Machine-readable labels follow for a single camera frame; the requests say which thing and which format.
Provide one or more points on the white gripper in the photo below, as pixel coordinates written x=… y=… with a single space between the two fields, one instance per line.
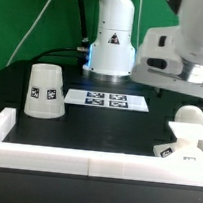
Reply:
x=160 y=42

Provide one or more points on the white lamp bulb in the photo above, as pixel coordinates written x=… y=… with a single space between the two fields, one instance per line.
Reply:
x=189 y=114

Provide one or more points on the white lamp base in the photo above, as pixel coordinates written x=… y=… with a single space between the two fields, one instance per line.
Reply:
x=186 y=147

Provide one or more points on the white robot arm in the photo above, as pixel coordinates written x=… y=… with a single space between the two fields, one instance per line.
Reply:
x=112 y=56

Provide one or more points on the white lamp shade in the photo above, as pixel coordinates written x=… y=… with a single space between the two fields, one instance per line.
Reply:
x=45 y=97

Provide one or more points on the white marker plate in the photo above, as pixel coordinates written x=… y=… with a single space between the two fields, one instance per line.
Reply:
x=106 y=100

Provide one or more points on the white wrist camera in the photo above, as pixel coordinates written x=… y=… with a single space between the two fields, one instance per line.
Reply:
x=168 y=66

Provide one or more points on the white U-shaped fence frame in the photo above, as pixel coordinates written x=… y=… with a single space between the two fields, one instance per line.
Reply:
x=94 y=163

